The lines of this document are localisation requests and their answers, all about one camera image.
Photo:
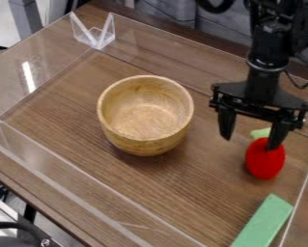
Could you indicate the clear acrylic enclosure wall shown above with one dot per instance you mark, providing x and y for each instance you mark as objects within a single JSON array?
[{"x": 186, "y": 198}]

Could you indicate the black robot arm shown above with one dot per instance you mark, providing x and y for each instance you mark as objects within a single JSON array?
[{"x": 279, "y": 37}]

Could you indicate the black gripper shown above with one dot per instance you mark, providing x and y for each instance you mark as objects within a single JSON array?
[{"x": 259, "y": 98}]

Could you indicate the green rectangular block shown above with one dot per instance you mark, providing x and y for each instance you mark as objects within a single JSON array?
[{"x": 264, "y": 224}]

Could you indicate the clear acrylic corner bracket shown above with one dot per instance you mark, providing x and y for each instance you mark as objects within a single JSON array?
[{"x": 96, "y": 38}]

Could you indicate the black device bottom left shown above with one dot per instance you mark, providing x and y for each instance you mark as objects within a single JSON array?
[{"x": 28, "y": 238}]

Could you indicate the grey post top left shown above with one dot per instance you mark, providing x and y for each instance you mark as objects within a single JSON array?
[{"x": 25, "y": 16}]

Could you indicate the red plush fruit green top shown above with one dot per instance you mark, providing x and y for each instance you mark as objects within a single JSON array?
[{"x": 263, "y": 163}]

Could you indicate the wooden bowl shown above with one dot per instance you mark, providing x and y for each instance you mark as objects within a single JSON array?
[{"x": 144, "y": 113}]

